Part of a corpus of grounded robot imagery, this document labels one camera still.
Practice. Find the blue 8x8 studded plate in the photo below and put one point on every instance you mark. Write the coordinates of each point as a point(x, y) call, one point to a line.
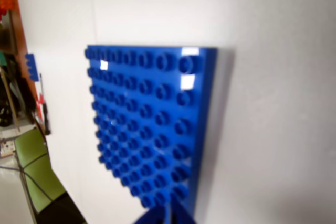
point(147, 119)

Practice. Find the orange wooden board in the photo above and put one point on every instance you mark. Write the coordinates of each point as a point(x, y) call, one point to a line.
point(23, 51)

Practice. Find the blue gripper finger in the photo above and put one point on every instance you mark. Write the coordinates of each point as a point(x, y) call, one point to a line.
point(183, 216)
point(155, 216)

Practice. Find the small blue studded block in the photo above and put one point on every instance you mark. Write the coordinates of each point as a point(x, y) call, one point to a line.
point(31, 66)

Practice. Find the green chair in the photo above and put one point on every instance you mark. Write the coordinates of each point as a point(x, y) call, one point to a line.
point(36, 166)

